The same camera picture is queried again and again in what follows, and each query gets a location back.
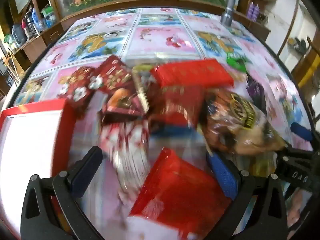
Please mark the large red snack packet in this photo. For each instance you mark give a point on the large red snack packet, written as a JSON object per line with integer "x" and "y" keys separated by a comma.
{"x": 180, "y": 185}

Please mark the low wooden side cabinet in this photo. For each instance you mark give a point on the low wooden side cabinet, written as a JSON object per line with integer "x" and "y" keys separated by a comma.
{"x": 252, "y": 27}

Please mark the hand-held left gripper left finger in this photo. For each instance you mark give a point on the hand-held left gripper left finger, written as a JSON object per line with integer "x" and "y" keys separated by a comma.
{"x": 82, "y": 172}

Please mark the wooden chair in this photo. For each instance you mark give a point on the wooden chair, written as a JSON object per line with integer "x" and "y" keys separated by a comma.
{"x": 308, "y": 62}

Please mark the brown clear snack bag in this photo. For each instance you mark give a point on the brown clear snack bag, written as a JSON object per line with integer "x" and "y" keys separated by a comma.
{"x": 237, "y": 122}

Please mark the purple bottle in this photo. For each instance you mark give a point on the purple bottle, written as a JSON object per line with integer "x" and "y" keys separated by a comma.
{"x": 251, "y": 10}
{"x": 257, "y": 11}

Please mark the red and white box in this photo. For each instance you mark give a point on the red and white box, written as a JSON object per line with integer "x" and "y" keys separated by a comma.
{"x": 30, "y": 142}

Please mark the purple snack packet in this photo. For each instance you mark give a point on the purple snack packet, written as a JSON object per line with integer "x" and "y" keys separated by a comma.
{"x": 255, "y": 87}

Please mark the maroon and orange snack packet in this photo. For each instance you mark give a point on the maroon and orange snack packet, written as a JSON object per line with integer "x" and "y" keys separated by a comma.
{"x": 122, "y": 102}

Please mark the red square snack packet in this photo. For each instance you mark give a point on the red square snack packet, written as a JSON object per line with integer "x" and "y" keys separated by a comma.
{"x": 175, "y": 105}

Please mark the long red snack packet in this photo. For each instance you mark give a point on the long red snack packet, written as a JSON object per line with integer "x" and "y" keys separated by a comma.
{"x": 192, "y": 71}

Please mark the dark red gold-print snack packet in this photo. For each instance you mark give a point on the dark red gold-print snack packet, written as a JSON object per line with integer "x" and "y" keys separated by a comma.
{"x": 115, "y": 75}

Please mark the red and white striped packet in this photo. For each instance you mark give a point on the red and white striped packet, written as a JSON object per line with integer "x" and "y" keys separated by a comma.
{"x": 127, "y": 142}

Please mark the green snack packet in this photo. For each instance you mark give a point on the green snack packet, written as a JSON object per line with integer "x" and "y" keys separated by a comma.
{"x": 235, "y": 61}

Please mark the silver flashlight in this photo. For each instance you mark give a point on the silver flashlight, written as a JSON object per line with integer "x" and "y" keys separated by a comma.
{"x": 228, "y": 10}

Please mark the printed cartoon tablecloth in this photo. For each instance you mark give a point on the printed cartoon tablecloth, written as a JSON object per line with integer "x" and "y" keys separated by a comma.
{"x": 160, "y": 35}

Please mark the wooden shelf with bottles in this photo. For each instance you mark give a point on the wooden shelf with bottles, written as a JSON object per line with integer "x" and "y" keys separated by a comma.
{"x": 22, "y": 30}

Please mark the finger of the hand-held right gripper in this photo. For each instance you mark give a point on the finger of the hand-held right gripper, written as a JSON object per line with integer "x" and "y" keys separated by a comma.
{"x": 301, "y": 131}

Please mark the dark red floral snack packet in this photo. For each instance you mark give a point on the dark red floral snack packet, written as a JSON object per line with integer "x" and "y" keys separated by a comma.
{"x": 77, "y": 87}

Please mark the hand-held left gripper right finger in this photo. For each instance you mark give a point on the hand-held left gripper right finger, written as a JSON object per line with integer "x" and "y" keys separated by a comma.
{"x": 225, "y": 175}

